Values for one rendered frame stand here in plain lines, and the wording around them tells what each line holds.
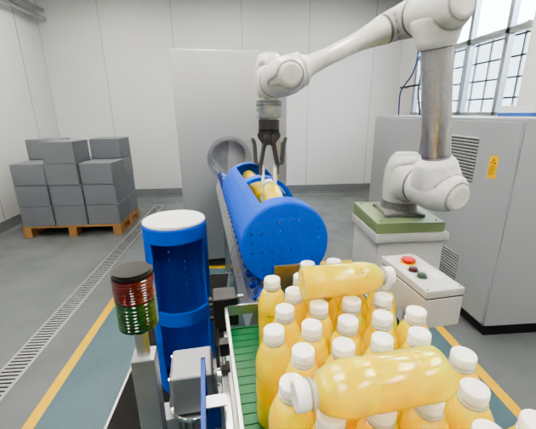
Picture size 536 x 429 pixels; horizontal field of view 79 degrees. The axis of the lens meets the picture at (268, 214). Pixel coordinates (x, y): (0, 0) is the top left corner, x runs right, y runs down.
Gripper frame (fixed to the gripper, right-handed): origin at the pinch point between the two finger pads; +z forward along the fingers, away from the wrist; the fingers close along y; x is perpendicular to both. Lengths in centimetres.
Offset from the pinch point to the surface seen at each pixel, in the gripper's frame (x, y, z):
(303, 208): 25.4, -5.8, 6.1
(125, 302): 72, 36, 6
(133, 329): 72, 36, 11
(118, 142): -350, 133, 9
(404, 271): 51, -25, 17
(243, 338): 42, 16, 38
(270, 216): 25.5, 4.4, 8.2
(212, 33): -498, -2, -156
